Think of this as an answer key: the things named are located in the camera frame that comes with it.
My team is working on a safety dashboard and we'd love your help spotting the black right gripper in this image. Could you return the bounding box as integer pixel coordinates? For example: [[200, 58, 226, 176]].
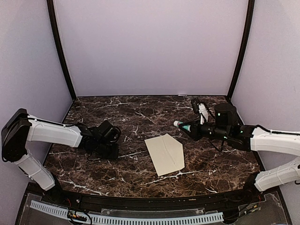
[[179, 117, 231, 141]]

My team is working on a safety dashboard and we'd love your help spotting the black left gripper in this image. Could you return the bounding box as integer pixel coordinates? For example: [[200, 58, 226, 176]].
[[94, 141, 119, 160]]

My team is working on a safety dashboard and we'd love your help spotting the green white glue stick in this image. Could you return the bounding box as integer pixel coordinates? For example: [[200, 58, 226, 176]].
[[173, 120, 191, 132]]

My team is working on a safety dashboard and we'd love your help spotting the cream paper envelope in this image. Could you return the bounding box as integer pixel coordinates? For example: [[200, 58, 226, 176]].
[[144, 134, 185, 177]]

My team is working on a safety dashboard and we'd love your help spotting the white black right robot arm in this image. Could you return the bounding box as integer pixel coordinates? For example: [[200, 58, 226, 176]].
[[174, 99, 300, 203]]

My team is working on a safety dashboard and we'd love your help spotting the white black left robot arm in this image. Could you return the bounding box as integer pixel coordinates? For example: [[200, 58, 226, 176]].
[[1, 108, 121, 204]]

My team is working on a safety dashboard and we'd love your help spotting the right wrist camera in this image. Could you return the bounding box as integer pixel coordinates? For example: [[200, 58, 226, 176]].
[[191, 98, 209, 125]]

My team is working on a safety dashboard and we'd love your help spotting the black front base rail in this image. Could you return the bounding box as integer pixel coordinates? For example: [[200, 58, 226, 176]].
[[23, 181, 282, 213]]

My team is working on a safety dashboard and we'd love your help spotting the white slotted cable duct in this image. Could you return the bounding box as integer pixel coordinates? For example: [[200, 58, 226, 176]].
[[30, 200, 224, 225]]

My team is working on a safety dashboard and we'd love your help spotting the black enclosure frame post right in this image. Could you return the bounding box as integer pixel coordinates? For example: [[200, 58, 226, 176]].
[[227, 0, 255, 100]]

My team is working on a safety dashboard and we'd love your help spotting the black enclosure frame post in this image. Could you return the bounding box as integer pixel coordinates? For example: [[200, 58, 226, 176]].
[[46, 0, 77, 101], [227, 0, 255, 100]]

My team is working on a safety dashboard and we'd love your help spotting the black enclosure frame post left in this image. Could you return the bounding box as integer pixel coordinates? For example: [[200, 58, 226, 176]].
[[46, 0, 77, 101]]

